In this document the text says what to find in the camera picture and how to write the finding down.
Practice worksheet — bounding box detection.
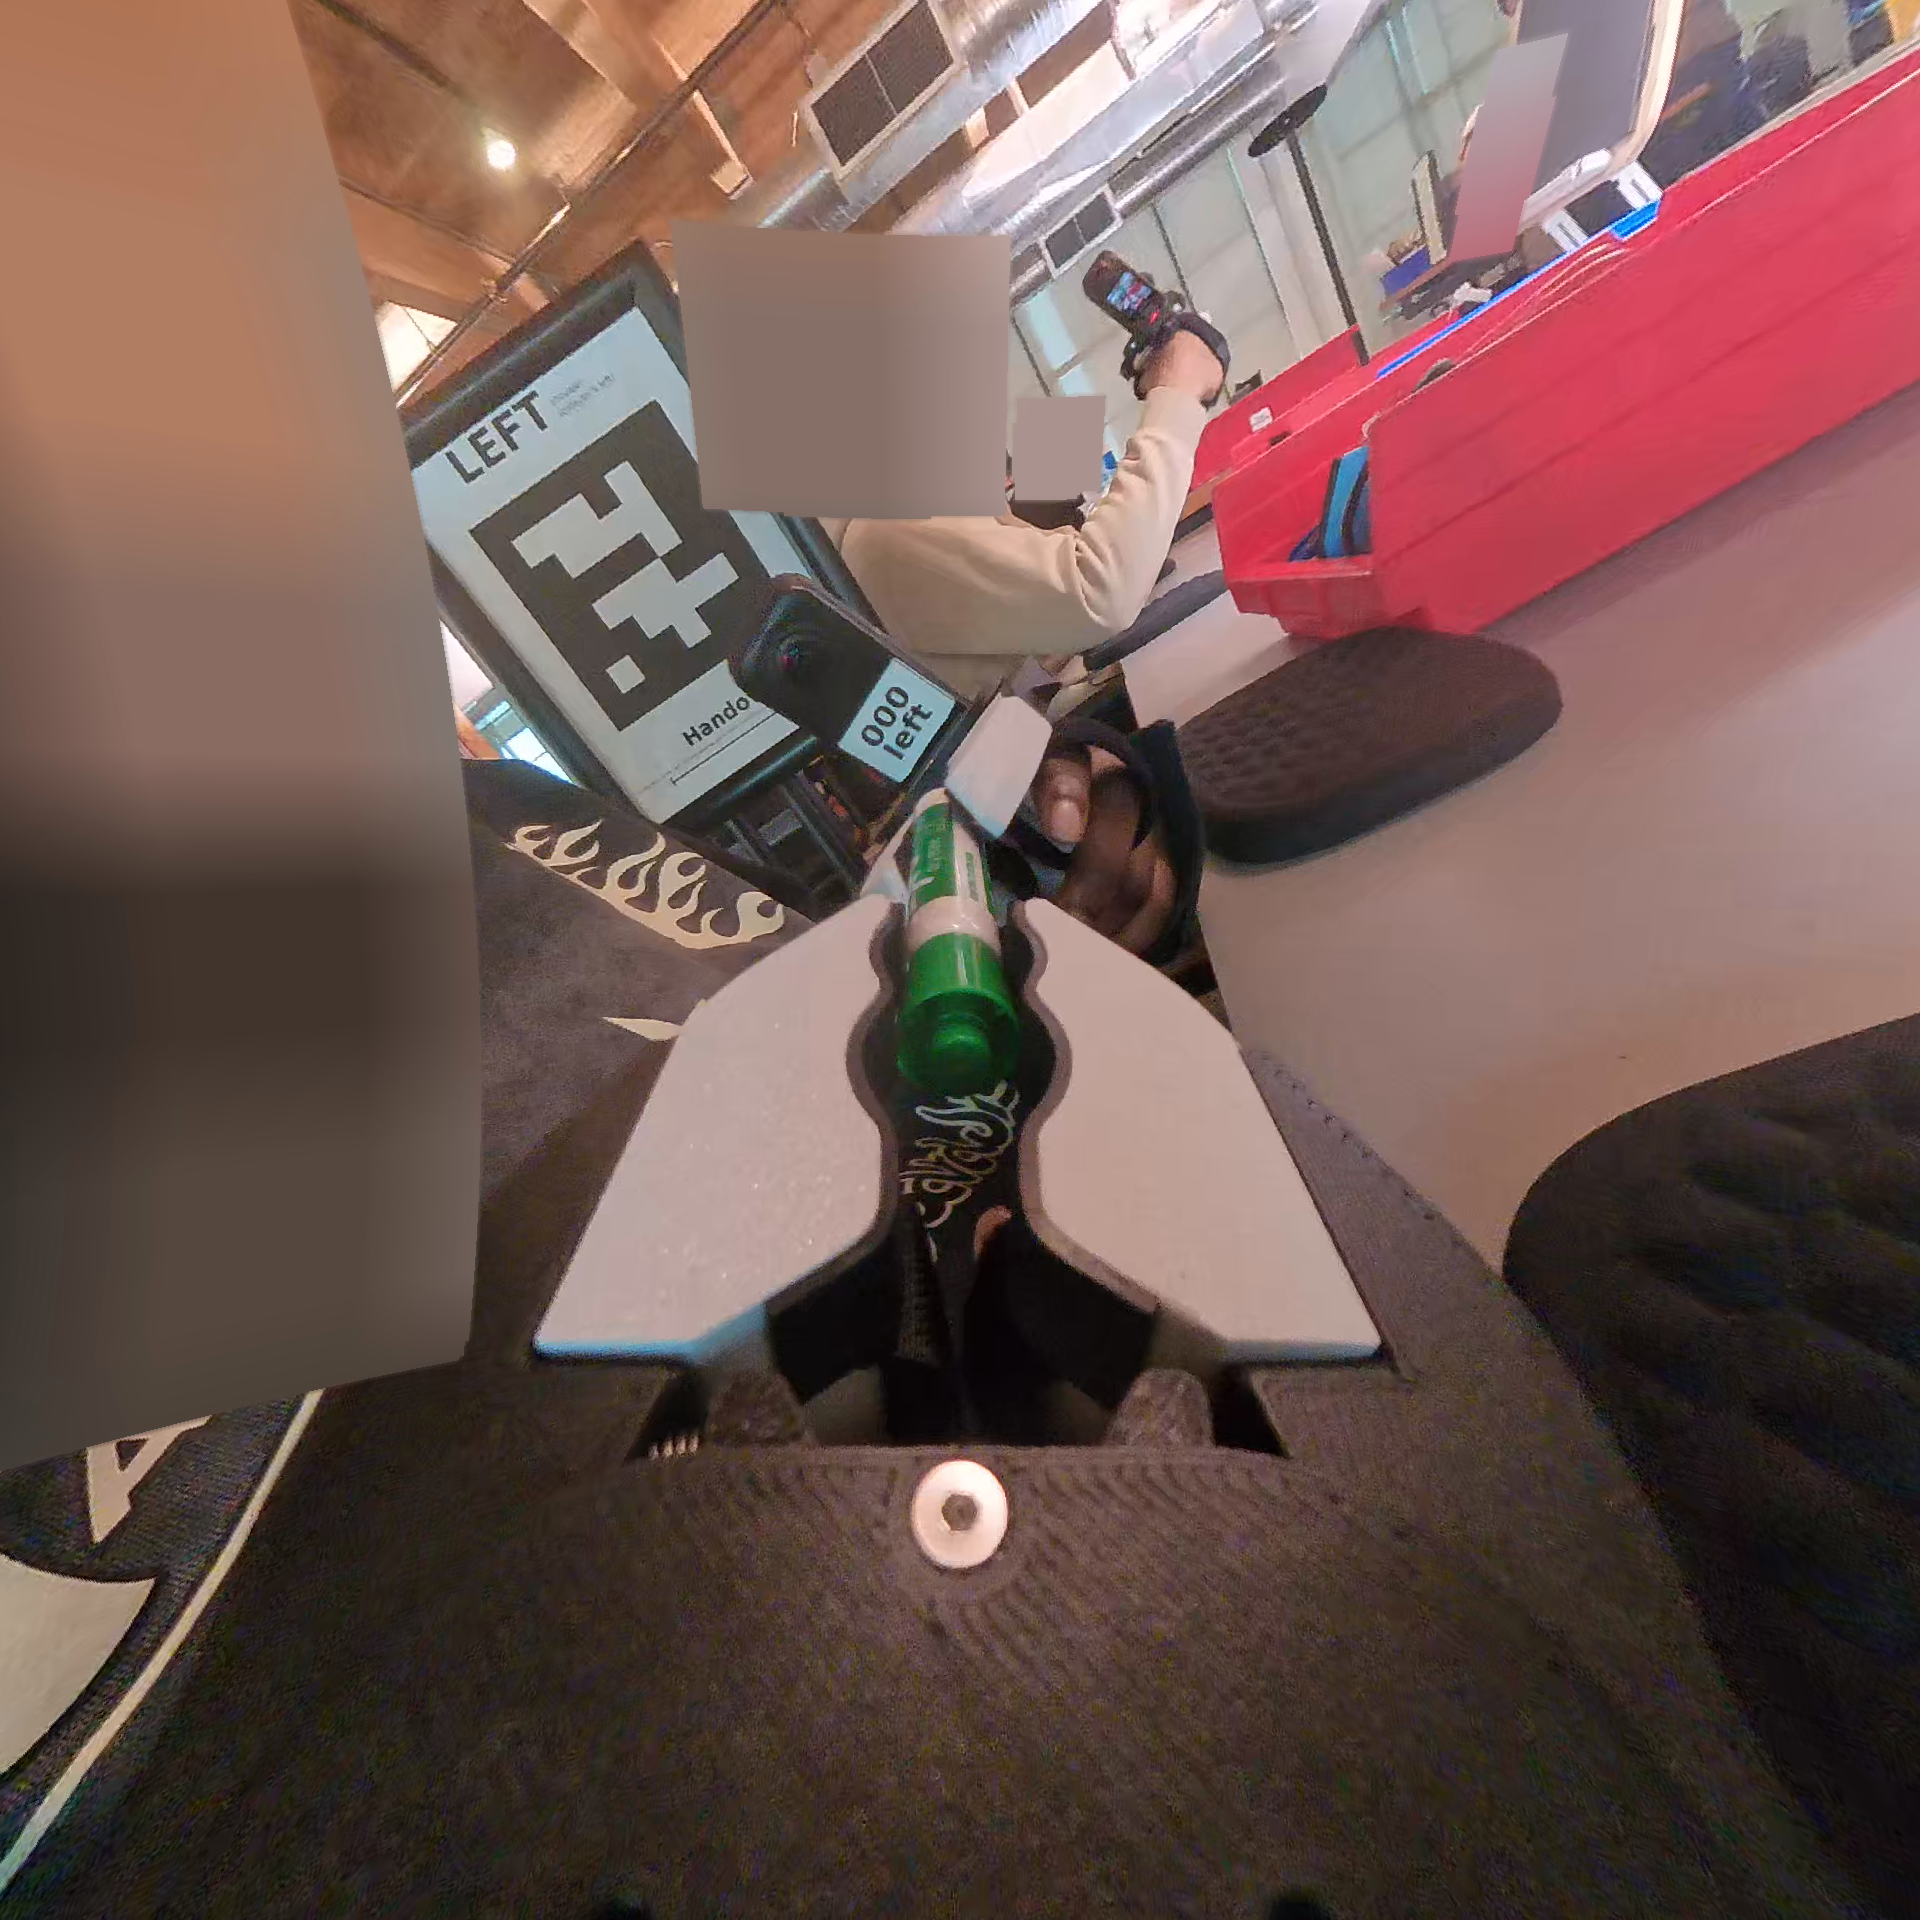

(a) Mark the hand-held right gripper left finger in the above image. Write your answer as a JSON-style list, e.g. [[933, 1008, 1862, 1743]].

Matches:
[[534, 895, 920, 1412]]

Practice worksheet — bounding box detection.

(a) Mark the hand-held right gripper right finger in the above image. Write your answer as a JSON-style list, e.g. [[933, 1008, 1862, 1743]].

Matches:
[[1014, 895, 1385, 1417]]

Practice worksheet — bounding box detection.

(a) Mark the green white marker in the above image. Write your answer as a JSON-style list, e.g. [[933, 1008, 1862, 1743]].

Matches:
[[890, 785, 1039, 1108]]

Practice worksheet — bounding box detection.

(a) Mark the red plastic bin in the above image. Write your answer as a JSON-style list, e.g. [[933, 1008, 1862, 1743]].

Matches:
[[1214, 45, 1920, 639]]

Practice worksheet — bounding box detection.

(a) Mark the person's left hand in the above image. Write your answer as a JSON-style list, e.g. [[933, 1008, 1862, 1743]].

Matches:
[[1031, 752, 1193, 956]]

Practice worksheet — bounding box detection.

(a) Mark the printed marker sign board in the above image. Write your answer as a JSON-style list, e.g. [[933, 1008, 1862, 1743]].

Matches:
[[407, 285, 877, 829]]

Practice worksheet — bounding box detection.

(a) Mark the black office chair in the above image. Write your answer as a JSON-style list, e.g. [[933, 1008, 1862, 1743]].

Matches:
[[1074, 572, 1239, 681]]

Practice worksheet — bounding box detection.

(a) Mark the black dimpled pad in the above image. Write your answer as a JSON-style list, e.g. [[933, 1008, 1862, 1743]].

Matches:
[[1176, 623, 1565, 868], [1502, 1015, 1920, 1920]]

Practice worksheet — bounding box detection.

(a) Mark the small red bin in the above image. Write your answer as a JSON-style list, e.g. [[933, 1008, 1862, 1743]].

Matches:
[[1183, 325, 1373, 518]]

